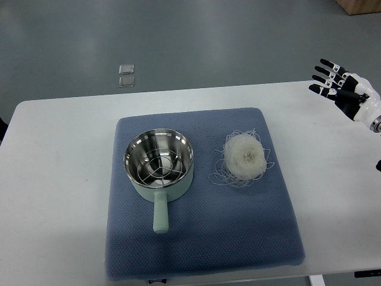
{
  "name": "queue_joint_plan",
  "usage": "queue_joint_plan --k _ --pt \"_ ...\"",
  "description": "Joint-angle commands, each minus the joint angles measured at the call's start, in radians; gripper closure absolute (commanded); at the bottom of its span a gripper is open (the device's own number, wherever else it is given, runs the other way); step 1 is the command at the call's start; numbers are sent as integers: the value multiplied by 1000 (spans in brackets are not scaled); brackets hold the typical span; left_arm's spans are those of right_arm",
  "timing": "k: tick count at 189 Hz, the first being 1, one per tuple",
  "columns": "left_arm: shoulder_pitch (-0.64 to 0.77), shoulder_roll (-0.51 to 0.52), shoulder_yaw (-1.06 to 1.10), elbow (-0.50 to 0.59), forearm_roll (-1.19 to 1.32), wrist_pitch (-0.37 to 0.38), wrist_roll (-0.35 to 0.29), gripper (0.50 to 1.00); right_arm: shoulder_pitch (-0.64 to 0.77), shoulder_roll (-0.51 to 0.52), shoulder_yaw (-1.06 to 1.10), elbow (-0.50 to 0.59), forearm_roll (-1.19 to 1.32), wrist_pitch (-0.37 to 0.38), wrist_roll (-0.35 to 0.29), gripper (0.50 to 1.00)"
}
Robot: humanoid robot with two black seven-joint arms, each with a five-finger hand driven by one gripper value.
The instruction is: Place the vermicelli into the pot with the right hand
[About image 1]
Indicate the white vermicelli noodle nest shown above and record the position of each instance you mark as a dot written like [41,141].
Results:
[243,160]

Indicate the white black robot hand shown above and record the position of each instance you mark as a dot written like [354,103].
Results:
[351,93]

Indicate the metal floor plate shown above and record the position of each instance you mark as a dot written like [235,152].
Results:
[126,69]
[126,81]

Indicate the blue textured cloth mat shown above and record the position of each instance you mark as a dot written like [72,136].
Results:
[212,228]

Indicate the lower metal floor plate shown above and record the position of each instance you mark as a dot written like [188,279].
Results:
[126,81]

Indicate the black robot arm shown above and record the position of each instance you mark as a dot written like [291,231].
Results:
[376,125]

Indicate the wooden box corner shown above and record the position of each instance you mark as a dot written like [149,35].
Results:
[358,7]

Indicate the upper metal floor plate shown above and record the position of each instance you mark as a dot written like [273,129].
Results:
[126,69]

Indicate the wire steamer rack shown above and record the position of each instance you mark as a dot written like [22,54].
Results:
[159,168]

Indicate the mint green steel pot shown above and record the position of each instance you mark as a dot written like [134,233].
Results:
[153,140]

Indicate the black table control panel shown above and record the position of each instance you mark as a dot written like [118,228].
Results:
[368,273]

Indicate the white table leg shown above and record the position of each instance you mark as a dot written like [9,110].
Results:
[317,280]

